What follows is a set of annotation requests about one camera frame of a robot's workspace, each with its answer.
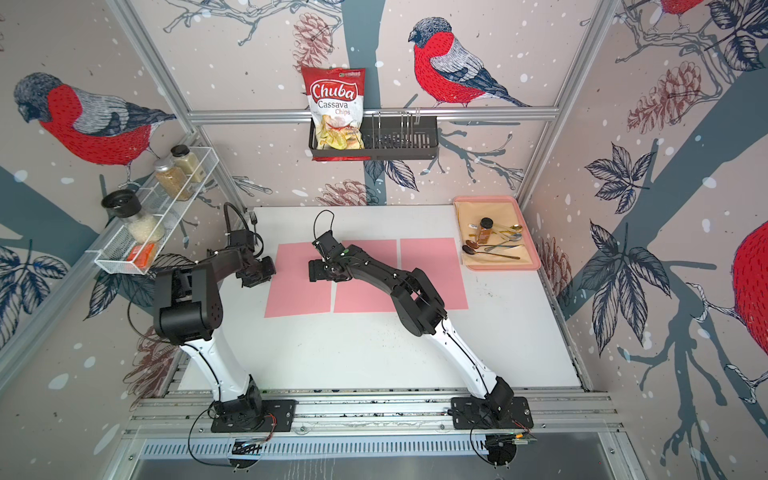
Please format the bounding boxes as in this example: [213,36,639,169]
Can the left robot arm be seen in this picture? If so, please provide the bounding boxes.
[153,228,275,432]

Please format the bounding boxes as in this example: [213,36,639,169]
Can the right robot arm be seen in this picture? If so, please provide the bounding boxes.
[308,230,514,425]

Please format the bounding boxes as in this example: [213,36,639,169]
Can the black fork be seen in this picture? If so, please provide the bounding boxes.
[248,210,258,236]

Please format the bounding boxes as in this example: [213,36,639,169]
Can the small red packet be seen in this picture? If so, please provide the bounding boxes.
[126,242,157,270]

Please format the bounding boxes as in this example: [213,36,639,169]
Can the spice jar dark lid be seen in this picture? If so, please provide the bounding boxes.
[171,144,207,184]

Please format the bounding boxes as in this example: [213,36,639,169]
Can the spice jar silver lid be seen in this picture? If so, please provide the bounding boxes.
[153,158,193,201]

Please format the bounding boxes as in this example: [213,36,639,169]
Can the black lid rice jar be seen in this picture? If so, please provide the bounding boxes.
[101,189,166,244]

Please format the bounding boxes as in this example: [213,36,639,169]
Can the black spoon on tray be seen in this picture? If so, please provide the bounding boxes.
[462,245,519,260]

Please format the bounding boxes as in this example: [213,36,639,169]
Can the small brown bottle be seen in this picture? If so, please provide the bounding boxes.
[477,217,494,245]

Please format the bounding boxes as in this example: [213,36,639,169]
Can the Chuba cassava chips bag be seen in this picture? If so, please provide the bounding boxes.
[301,66,366,161]

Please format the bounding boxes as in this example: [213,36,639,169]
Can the metal spoon on tray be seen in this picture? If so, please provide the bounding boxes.
[467,224,523,236]

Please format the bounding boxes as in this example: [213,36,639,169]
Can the clear acrylic wall shelf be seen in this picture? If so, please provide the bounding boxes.
[95,145,219,275]

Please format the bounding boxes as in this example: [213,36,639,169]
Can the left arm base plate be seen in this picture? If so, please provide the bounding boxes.
[211,399,298,433]

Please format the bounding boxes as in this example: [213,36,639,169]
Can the black wire wall basket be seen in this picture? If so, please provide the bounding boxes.
[308,112,439,161]

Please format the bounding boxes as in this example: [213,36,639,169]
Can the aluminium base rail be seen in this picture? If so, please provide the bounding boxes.
[123,388,626,438]

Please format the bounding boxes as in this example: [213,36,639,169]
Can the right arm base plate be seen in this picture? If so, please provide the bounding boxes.
[449,397,534,431]

